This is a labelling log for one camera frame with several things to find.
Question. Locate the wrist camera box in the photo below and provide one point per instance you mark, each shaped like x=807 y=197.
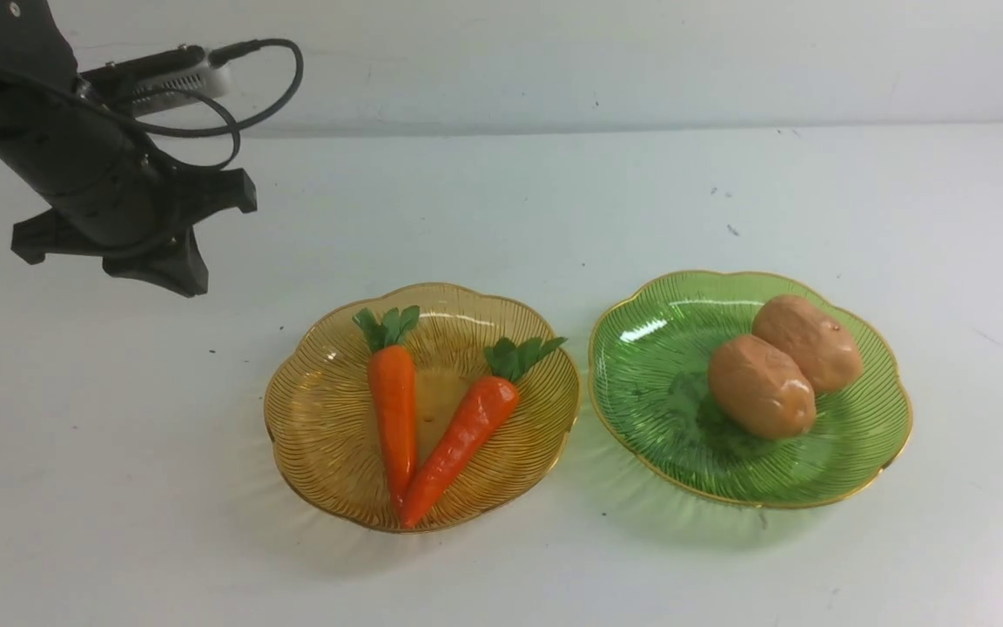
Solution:
x=160 y=82

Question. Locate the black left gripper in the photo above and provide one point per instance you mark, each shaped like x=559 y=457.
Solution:
x=111 y=192

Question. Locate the toy potato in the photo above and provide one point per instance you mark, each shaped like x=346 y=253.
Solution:
x=761 y=389
x=823 y=349

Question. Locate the toy carrot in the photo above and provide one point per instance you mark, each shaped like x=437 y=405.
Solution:
x=485 y=406
x=391 y=383

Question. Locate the green plastic flower plate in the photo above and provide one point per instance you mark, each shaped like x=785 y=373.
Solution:
x=648 y=362

